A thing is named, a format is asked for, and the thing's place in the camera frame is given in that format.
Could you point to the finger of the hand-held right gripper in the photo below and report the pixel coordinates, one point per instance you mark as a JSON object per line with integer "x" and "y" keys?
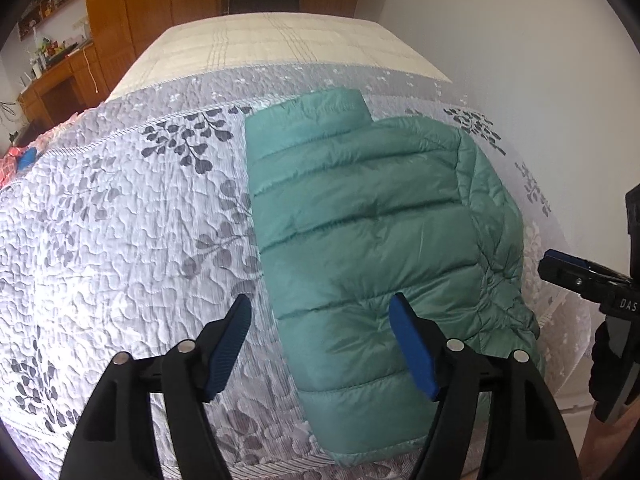
{"x": 575, "y": 272}

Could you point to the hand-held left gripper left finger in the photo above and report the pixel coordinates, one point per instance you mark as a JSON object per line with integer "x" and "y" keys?
{"x": 227, "y": 350}

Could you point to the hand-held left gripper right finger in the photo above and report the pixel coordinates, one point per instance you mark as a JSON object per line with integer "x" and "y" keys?
{"x": 412, "y": 345}

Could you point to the green puffer jacket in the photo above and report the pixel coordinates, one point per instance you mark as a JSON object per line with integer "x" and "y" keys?
{"x": 370, "y": 220}

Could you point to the person's right forearm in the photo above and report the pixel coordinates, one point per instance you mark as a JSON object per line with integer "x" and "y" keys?
{"x": 602, "y": 445}

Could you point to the person's right hand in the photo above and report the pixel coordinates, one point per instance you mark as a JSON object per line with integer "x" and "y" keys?
{"x": 599, "y": 365}

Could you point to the grey leaf-print quilted bedspread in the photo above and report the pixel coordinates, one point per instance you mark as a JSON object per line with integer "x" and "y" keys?
{"x": 130, "y": 230}

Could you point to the blue cloth item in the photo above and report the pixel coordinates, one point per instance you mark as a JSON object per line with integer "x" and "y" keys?
{"x": 27, "y": 157}

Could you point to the pink patterned cloth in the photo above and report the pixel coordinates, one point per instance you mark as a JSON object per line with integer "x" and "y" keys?
{"x": 30, "y": 152}

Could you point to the cream mattress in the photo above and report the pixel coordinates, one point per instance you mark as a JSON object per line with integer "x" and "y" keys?
{"x": 280, "y": 45}

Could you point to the wooden desk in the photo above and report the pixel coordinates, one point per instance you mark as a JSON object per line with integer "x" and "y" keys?
{"x": 55, "y": 85}

